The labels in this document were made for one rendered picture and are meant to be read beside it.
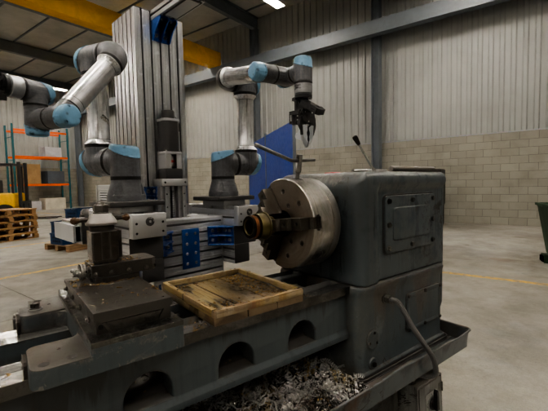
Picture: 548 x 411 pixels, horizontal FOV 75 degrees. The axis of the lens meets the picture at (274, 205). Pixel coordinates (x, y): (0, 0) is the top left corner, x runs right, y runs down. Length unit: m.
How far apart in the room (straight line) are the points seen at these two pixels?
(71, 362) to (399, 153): 11.23
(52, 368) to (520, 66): 11.36
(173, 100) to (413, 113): 10.26
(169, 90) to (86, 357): 1.36
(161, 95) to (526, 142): 10.10
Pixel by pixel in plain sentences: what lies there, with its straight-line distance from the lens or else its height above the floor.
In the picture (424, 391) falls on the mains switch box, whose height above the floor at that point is 0.41.
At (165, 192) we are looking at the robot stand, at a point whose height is 1.19.
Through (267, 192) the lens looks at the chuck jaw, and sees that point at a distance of 1.27.
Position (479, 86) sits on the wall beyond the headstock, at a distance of 11.49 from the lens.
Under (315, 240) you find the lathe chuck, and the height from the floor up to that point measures 1.03.
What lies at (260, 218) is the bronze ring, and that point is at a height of 1.11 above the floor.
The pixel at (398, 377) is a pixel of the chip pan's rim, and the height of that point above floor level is 0.57.
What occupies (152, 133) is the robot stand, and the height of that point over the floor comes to 1.47.
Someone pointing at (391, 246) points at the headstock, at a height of 0.98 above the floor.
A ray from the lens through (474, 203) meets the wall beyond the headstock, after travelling 11.22.
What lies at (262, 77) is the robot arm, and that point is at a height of 1.65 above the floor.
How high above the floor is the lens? 1.22
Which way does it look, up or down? 4 degrees down
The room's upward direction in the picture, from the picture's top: 1 degrees counter-clockwise
